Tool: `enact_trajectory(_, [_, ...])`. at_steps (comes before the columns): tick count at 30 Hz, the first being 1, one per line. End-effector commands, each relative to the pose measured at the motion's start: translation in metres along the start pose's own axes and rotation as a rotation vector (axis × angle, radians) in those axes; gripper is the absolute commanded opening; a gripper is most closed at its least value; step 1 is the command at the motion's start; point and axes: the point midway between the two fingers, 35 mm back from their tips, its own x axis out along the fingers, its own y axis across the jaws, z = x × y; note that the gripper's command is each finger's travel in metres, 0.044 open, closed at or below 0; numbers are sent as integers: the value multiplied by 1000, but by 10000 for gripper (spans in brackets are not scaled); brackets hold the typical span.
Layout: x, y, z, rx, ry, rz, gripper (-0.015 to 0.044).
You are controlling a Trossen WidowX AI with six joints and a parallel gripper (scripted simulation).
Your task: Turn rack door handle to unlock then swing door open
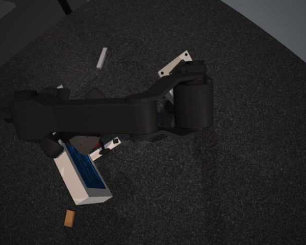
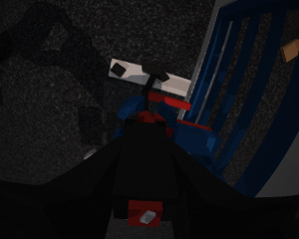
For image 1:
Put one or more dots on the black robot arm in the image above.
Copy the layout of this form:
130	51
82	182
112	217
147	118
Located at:
38	115

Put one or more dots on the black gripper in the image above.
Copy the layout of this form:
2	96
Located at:
50	144

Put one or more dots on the grey rectangular bar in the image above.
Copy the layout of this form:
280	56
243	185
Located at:
102	58

